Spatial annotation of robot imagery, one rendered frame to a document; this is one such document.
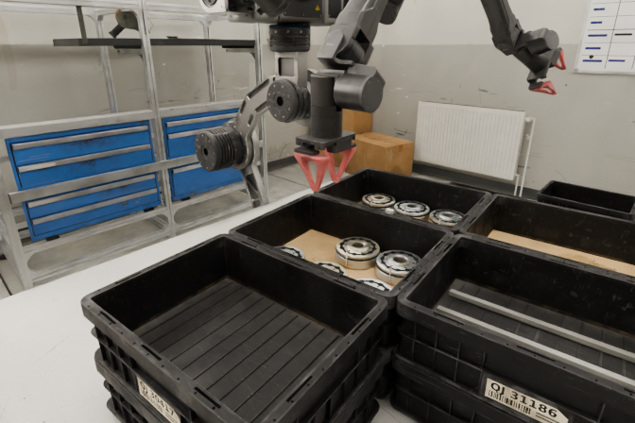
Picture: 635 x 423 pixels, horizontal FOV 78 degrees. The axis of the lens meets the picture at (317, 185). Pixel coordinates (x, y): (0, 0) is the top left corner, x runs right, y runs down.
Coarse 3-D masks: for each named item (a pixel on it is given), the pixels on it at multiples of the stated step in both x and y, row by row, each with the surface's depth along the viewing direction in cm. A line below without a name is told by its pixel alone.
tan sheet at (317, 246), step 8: (312, 232) 106; (320, 232) 106; (296, 240) 102; (304, 240) 102; (312, 240) 102; (320, 240) 102; (328, 240) 102; (336, 240) 102; (304, 248) 97; (312, 248) 97; (320, 248) 97; (328, 248) 97; (312, 256) 94; (320, 256) 94; (328, 256) 94; (352, 272) 87; (360, 272) 87; (368, 272) 87
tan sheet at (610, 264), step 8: (496, 232) 106; (504, 232) 106; (504, 240) 102; (512, 240) 102; (520, 240) 102; (528, 240) 102; (536, 248) 97; (544, 248) 97; (552, 248) 97; (560, 248) 97; (568, 248) 97; (560, 256) 94; (568, 256) 94; (576, 256) 94; (584, 256) 94; (592, 256) 94; (592, 264) 90; (600, 264) 90; (608, 264) 90; (616, 264) 90; (624, 264) 90; (624, 272) 87; (632, 272) 87
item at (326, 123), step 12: (312, 108) 68; (324, 108) 66; (336, 108) 68; (312, 120) 68; (324, 120) 67; (336, 120) 67; (312, 132) 69; (324, 132) 68; (336, 132) 68; (348, 132) 72; (300, 144) 68; (324, 144) 65
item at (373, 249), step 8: (344, 240) 95; (352, 240) 95; (368, 240) 95; (336, 248) 91; (344, 248) 91; (368, 248) 91; (376, 248) 91; (344, 256) 89; (352, 256) 88; (360, 256) 88; (368, 256) 88
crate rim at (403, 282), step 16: (352, 208) 97; (416, 224) 88; (256, 240) 80; (448, 240) 80; (288, 256) 74; (432, 256) 74; (336, 272) 69; (416, 272) 69; (368, 288) 64; (400, 288) 64
